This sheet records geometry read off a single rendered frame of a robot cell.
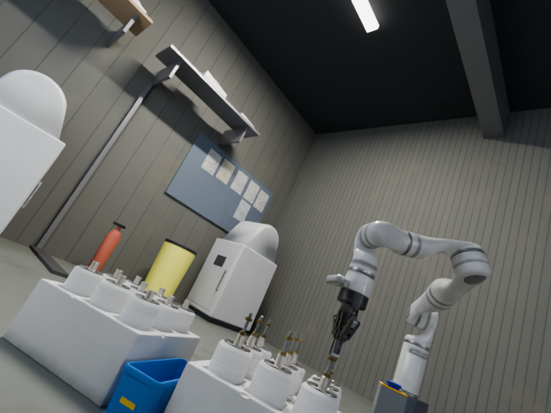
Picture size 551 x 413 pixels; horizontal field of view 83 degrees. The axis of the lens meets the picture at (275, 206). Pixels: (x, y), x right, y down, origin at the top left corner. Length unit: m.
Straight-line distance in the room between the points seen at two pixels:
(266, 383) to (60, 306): 0.62
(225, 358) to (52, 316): 0.52
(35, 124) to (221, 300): 2.37
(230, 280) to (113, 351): 2.84
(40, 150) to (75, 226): 1.09
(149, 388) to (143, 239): 3.19
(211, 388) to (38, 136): 2.42
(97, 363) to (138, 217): 3.02
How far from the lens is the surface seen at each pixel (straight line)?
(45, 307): 1.15
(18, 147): 2.90
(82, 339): 1.04
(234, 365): 0.87
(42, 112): 2.99
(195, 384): 0.86
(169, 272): 3.55
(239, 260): 3.75
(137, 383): 0.90
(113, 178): 3.81
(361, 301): 0.84
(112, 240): 3.47
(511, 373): 3.46
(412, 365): 1.38
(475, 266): 1.04
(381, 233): 0.86
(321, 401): 0.83
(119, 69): 4.00
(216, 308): 3.73
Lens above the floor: 0.36
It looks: 17 degrees up
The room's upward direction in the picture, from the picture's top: 25 degrees clockwise
